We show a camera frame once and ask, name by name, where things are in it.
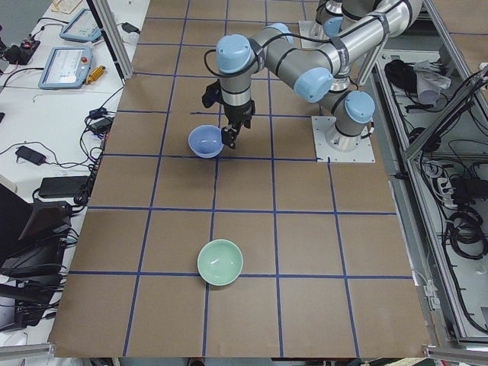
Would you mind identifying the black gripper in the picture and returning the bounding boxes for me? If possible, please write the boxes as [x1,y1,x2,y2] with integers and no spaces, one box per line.
[221,99,255,149]

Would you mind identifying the green bowl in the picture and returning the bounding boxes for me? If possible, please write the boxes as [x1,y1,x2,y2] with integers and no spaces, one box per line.
[197,239,243,287]

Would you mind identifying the blue bowl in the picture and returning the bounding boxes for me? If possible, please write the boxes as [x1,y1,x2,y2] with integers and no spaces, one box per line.
[188,124,223,159]

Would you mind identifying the yellow tool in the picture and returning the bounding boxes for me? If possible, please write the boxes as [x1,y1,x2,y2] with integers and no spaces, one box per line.
[85,65,106,85]

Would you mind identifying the near teach pendant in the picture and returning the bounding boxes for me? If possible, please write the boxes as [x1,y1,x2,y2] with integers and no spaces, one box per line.
[38,47,93,90]

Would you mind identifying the teach pendant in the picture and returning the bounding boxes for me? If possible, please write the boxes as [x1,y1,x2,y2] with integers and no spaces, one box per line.
[59,8,101,43]
[38,47,93,90]

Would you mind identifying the far teach pendant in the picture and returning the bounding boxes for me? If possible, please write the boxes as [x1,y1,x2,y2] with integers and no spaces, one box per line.
[59,8,101,43]

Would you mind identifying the black laptop charger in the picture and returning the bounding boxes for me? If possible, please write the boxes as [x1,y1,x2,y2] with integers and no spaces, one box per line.
[15,146,47,165]

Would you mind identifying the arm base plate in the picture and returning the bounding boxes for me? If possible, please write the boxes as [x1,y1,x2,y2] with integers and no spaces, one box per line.
[299,21,326,49]
[311,116,375,164]

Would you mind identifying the aluminium frame post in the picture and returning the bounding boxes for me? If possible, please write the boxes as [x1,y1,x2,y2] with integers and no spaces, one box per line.
[86,0,133,81]

